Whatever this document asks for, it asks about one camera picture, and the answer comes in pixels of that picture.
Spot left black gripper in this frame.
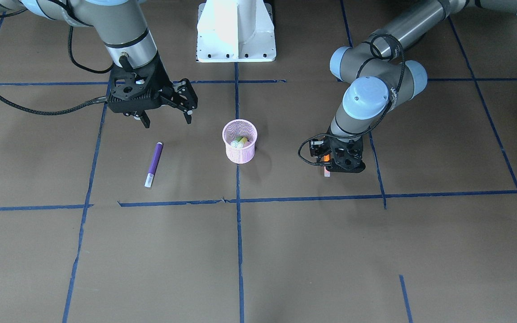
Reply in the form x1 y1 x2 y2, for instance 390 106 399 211
325 136 366 174

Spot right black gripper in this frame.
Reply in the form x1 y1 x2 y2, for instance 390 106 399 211
107 54 198 129

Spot orange highlighter pen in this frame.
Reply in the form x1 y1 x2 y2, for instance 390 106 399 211
322 155 331 178

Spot purple highlighter pen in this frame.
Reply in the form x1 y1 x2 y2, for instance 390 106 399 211
144 142 164 188

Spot yellow highlighter pen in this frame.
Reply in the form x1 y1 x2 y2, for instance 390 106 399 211
236 137 249 148

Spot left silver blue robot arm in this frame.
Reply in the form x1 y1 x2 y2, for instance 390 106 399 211
309 0 517 173

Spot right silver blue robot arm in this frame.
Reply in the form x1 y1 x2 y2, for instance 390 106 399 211
0 0 198 127

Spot pink mesh pen holder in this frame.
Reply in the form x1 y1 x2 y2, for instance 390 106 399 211
222 119 257 164

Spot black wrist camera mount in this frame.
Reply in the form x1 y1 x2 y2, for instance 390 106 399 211
308 138 331 160

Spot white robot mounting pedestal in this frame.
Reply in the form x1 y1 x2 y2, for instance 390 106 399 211
196 0 277 63

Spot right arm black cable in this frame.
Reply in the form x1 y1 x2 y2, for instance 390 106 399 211
0 0 115 116

